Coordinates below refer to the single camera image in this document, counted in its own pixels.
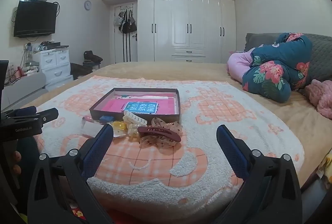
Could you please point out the bed with tan sheet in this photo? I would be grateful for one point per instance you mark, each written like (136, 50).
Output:
(168, 68)

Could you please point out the person's left hand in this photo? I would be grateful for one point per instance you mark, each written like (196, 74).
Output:
(17, 157)

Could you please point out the brown cloth heap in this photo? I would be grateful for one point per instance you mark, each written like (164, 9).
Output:
(80, 71)

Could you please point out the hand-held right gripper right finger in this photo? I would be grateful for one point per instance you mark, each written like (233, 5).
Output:
(230, 148)

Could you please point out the orange white checked blanket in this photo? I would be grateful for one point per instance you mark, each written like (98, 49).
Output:
(155, 161)

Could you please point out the white wardrobe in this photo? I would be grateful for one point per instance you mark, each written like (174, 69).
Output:
(179, 19)

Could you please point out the round wall clock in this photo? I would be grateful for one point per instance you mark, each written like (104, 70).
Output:
(88, 5)

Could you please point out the black set-top box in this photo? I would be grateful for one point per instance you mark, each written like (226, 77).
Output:
(55, 46)

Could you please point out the pink fluffy blanket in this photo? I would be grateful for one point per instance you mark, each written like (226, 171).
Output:
(321, 99)

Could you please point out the pale hanging bag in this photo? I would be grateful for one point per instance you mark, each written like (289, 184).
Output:
(117, 20)

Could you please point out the dark clothes pile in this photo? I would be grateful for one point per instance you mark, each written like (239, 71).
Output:
(92, 58)

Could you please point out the pink quilt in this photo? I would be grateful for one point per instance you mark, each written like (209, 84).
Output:
(237, 64)

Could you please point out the white drawer cabinet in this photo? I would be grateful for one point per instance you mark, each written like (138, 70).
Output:
(55, 68)

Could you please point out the blue floral quilt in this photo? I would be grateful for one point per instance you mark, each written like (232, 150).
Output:
(275, 58)

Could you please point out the shallow brown cardboard box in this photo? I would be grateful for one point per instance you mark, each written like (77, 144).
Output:
(95, 113)

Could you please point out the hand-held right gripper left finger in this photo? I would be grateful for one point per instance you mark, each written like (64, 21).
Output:
(98, 147)

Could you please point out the black wall television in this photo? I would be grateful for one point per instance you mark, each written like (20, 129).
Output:
(35, 17)

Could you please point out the clear plastic packet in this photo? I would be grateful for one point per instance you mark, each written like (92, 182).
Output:
(89, 128)

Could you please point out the small blue box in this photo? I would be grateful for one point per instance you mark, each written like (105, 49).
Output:
(106, 118)

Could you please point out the white claw hair clip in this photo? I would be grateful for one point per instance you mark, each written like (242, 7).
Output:
(134, 118)

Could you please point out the maroon hair clip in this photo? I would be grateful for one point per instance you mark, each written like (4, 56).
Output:
(160, 133)

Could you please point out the pink dotted bow hair clip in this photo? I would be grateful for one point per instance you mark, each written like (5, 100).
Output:
(170, 126)

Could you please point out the black hanging bag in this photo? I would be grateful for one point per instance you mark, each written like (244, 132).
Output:
(127, 24)

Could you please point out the white door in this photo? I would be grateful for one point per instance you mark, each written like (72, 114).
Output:
(116, 45)

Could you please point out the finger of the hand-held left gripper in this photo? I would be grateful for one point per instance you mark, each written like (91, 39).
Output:
(27, 110)
(48, 115)

